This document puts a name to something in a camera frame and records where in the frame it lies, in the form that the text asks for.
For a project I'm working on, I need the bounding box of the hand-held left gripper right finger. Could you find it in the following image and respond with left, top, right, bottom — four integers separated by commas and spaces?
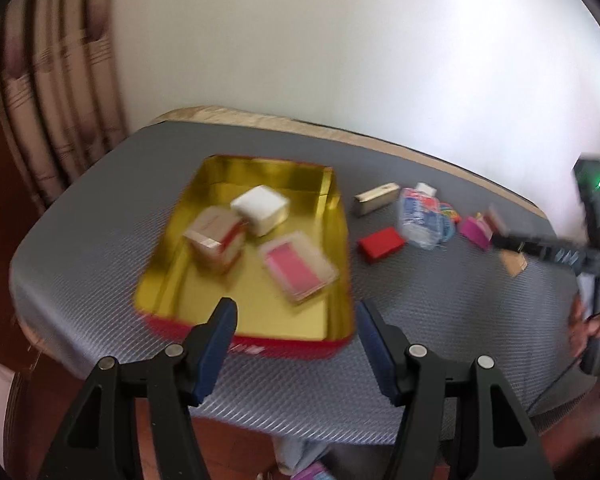
356, 300, 556, 480

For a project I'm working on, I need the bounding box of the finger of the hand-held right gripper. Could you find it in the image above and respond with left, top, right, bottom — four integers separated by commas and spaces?
490, 232, 600, 275

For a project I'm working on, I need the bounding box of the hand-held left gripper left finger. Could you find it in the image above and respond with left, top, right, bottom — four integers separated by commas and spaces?
37, 297, 238, 480

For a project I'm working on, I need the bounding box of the tan paper card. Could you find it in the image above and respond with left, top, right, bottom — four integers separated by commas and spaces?
499, 250, 528, 277

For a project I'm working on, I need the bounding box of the red tin box gold inside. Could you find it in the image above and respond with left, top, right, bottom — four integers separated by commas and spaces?
132, 154, 357, 362

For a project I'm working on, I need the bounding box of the small magenta box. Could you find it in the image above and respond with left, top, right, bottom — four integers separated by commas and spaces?
459, 212, 496, 251

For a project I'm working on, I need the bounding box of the small red box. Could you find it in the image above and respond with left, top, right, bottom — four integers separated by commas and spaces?
356, 226, 407, 264

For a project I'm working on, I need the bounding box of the clear plastic bottle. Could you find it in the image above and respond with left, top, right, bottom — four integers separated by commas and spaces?
397, 187, 451, 251

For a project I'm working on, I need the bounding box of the grey mesh mat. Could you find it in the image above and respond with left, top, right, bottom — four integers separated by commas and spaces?
9, 120, 600, 446

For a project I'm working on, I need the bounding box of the orange tape measure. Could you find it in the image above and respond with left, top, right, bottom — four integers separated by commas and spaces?
437, 201, 462, 243

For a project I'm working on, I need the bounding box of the beige red carton box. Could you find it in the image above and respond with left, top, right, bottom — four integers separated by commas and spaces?
182, 205, 248, 275

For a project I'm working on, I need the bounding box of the clear case with pink cards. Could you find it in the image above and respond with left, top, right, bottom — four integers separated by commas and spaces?
258, 231, 340, 306

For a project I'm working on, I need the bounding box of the light blue cloth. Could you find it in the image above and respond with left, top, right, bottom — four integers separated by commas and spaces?
275, 437, 331, 476

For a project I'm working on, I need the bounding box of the pink purple packet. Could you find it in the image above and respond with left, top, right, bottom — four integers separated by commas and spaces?
290, 462, 337, 480

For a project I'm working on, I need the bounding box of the white square box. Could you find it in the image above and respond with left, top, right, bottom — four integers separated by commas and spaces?
230, 185, 289, 237

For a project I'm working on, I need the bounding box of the small gold metallic box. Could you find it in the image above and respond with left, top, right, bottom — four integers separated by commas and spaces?
354, 182, 401, 217

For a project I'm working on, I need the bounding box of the beige striped curtain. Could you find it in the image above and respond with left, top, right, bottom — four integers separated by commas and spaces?
0, 0, 128, 216

